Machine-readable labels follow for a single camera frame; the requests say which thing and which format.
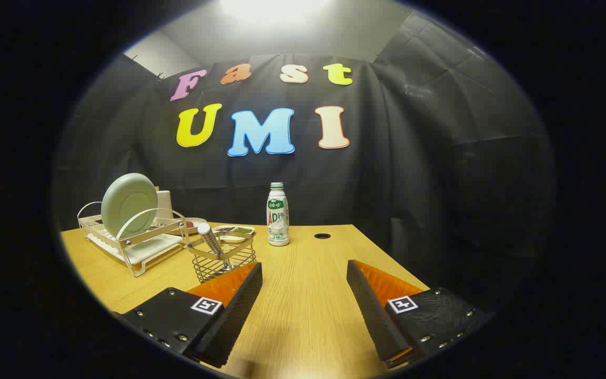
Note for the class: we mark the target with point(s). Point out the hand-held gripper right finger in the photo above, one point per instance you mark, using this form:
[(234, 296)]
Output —
[(371, 310)]

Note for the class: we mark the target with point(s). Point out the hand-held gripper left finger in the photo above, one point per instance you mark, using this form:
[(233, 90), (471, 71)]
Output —
[(234, 310)]

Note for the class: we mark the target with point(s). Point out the metal spoon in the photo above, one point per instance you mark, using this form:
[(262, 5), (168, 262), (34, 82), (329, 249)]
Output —
[(209, 238)]

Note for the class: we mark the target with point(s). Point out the light green plate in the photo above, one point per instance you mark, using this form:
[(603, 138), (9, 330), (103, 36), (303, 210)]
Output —
[(128, 205)]

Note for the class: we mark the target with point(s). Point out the white divided bean dish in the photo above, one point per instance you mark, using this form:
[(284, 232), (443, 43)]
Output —
[(234, 230)]

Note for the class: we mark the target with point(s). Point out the beige plate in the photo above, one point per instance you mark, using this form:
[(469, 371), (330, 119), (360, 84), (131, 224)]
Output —
[(198, 226)]

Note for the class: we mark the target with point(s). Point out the white bottle green label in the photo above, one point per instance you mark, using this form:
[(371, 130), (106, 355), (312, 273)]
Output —
[(278, 221)]

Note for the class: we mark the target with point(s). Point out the white toaster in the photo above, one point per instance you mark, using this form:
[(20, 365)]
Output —
[(164, 205)]

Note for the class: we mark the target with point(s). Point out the black backdrop cloth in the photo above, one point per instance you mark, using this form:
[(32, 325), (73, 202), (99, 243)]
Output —
[(413, 158)]

